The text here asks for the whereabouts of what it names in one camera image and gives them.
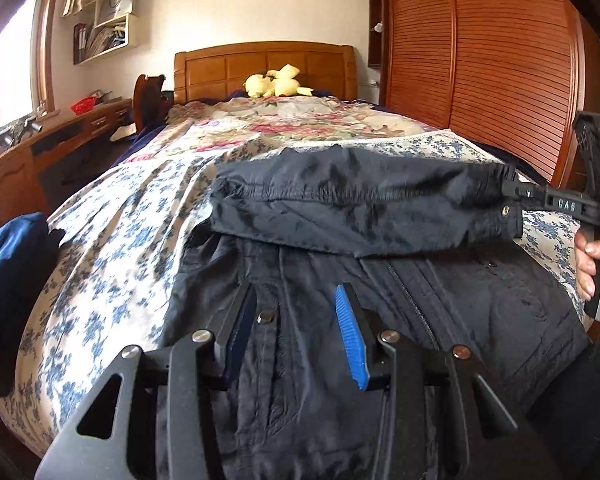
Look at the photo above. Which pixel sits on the stack of papers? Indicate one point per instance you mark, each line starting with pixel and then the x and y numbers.
pixel 105 39

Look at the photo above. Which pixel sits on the yellow plush toy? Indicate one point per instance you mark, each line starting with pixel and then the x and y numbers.
pixel 272 84

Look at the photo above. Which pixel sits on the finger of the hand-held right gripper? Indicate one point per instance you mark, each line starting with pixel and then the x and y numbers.
pixel 527 196

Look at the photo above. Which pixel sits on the wooden desk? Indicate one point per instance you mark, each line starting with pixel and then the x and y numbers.
pixel 10 180

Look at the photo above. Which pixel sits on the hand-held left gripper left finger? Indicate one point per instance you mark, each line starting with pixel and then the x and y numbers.
pixel 242 332

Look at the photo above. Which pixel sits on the wooden open shelf unit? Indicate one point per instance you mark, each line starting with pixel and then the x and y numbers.
pixel 375 5

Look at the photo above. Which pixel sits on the person's right hand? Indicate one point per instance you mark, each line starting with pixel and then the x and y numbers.
pixel 587 250

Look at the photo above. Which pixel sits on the white wall shelf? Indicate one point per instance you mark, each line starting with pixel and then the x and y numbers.
pixel 130 35

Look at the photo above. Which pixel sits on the person's dark clothing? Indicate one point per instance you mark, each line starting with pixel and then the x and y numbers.
pixel 580 400

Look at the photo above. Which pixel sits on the wooden chair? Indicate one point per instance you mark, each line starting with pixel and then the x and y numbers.
pixel 145 95

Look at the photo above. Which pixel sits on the blue floral bedsheet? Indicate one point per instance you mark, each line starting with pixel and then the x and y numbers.
pixel 130 240

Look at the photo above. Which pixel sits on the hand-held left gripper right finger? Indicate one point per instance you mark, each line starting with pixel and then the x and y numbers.
pixel 351 332

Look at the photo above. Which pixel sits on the red bowl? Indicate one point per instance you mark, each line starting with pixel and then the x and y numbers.
pixel 82 106

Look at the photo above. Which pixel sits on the pink floral quilt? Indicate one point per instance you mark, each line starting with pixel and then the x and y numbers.
pixel 280 120

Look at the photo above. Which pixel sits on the white paper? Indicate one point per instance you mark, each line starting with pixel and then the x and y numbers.
pixel 122 134

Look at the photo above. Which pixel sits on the wooden slatted wardrobe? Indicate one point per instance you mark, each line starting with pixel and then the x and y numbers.
pixel 490 50

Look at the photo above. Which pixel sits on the blue cloth bag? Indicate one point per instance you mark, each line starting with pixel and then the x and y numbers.
pixel 15 270

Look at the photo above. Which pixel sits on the window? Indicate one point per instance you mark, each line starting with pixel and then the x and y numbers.
pixel 5 70

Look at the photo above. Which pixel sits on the row of binders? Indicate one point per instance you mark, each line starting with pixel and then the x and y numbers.
pixel 80 42

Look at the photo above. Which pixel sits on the dark navy jacket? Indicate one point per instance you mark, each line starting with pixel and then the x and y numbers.
pixel 380 210

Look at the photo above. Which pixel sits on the silver desk objects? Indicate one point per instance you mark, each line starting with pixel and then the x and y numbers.
pixel 17 130

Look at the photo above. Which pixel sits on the wooden bed headboard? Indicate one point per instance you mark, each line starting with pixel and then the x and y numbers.
pixel 210 67

